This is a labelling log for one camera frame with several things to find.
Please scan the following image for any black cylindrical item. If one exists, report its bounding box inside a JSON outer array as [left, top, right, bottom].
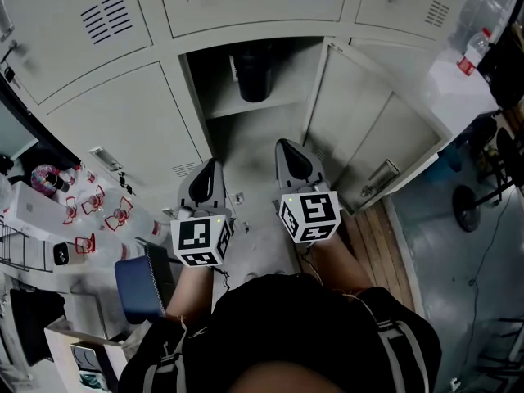
[[233, 43, 273, 104]]

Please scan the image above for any clear plastic wrapped pack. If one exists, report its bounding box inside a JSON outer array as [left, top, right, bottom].
[[448, 0, 519, 52]]

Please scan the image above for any brown cardboard box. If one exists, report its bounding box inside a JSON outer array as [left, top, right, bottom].
[[43, 324, 129, 393]]

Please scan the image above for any bunch of locker keys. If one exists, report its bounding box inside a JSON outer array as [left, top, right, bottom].
[[117, 171, 134, 196], [2, 65, 20, 90]]

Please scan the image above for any black chair base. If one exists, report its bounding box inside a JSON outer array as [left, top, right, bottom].
[[451, 115, 524, 233]]

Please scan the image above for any pink patterned bottle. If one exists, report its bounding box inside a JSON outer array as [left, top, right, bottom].
[[31, 164, 71, 199]]

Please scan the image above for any black wire rack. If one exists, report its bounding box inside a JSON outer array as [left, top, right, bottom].
[[0, 222, 55, 273]]

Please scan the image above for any person's left forearm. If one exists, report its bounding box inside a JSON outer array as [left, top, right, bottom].
[[165, 260, 218, 325]]

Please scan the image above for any black bag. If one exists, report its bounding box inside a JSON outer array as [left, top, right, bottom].
[[9, 287, 67, 368]]

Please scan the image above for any pack of clear water bottles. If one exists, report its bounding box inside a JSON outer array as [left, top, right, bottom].
[[61, 169, 167, 264]]

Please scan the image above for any white cardboard box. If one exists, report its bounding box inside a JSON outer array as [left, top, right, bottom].
[[2, 180, 71, 237]]

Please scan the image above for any clear bottle with red label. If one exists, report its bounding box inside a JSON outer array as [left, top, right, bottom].
[[456, 26, 493, 77]]

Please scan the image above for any person's right forearm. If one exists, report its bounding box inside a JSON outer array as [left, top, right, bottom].
[[305, 235, 376, 298]]

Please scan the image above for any thin floor cable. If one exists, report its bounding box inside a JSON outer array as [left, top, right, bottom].
[[464, 186, 515, 384]]

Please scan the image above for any person's black clothing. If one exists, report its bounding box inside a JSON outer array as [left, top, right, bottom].
[[117, 273, 444, 393]]

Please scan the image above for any small white device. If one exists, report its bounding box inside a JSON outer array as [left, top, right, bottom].
[[52, 241, 78, 268]]

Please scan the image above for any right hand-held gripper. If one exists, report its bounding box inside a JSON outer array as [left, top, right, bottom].
[[272, 138, 342, 246]]

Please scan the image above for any grey locker door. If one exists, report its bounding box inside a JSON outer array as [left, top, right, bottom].
[[301, 38, 454, 216]]

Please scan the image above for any grey metal locker cabinet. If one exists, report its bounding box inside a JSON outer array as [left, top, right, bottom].
[[0, 0, 455, 220]]

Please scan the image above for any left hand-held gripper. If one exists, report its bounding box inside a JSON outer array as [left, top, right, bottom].
[[169, 158, 236, 269]]

